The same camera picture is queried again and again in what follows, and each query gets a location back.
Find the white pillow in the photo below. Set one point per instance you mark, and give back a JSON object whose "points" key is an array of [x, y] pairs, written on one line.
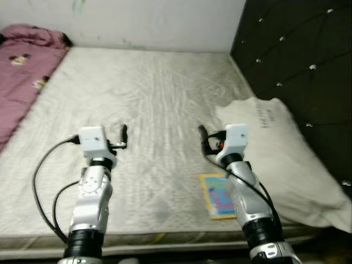
{"points": [[297, 165]]}

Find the colourful children's board book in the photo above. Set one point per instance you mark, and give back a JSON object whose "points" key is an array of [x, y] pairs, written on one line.
{"points": [[215, 195]]}

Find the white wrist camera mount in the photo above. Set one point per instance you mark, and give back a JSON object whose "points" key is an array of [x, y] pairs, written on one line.
{"points": [[94, 142], [234, 140]]}

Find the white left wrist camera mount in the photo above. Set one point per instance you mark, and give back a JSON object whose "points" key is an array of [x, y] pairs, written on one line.
{"points": [[94, 142]]}

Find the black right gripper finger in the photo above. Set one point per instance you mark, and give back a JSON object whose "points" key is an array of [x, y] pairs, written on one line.
{"points": [[203, 140]]}

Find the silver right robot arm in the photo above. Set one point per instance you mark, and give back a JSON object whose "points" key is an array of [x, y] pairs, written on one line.
{"points": [[250, 209]]}

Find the white quilted mattress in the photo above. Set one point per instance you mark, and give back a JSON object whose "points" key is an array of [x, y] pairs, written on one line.
{"points": [[154, 99]]}

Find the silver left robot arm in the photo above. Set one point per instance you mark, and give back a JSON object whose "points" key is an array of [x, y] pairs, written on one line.
{"points": [[91, 203]]}

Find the black tufted headboard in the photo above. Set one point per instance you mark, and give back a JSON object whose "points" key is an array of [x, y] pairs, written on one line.
{"points": [[308, 66]]}

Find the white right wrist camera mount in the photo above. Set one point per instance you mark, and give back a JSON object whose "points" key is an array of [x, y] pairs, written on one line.
{"points": [[234, 140]]}

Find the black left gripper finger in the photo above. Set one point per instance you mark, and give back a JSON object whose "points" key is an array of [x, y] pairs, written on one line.
{"points": [[124, 136]]}

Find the purple cartoon print blanket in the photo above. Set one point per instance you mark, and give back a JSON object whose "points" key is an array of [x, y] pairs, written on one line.
{"points": [[22, 82]]}

